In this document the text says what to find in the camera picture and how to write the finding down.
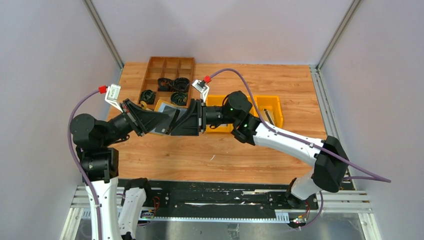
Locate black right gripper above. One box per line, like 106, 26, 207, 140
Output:
170, 98, 239, 137

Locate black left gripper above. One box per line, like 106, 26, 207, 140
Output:
101, 98, 170, 146

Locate yellow leather card holder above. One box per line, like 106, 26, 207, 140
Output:
140, 99, 175, 112

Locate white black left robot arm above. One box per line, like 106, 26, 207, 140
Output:
69, 99, 168, 240

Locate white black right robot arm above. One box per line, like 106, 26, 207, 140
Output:
170, 91, 348, 209

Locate beige cards in bin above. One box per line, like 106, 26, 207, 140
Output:
262, 109, 275, 125

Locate yellow left plastic bin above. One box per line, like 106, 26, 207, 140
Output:
205, 95, 233, 134

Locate yellow plastic bin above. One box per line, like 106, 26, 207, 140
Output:
254, 95, 284, 128
205, 95, 233, 134

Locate wooden compartment tray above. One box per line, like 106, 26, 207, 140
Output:
137, 56, 196, 109

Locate yellow right plastic bin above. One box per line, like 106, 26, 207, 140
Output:
254, 95, 284, 128

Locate black cable coil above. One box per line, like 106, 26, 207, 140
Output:
172, 77, 191, 93
157, 77, 174, 92
139, 90, 157, 105
170, 92, 188, 107

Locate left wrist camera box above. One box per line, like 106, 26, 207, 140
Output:
104, 84, 123, 113

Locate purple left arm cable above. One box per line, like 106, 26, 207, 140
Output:
67, 88, 110, 240

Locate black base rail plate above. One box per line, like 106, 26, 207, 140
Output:
144, 180, 318, 220

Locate aluminium frame rail left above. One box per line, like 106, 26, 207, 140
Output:
82, 0, 125, 71

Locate aluminium frame rail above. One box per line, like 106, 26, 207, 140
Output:
309, 65, 357, 190
82, 0, 125, 71

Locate aluminium frame rail right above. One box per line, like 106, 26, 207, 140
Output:
309, 65, 357, 190

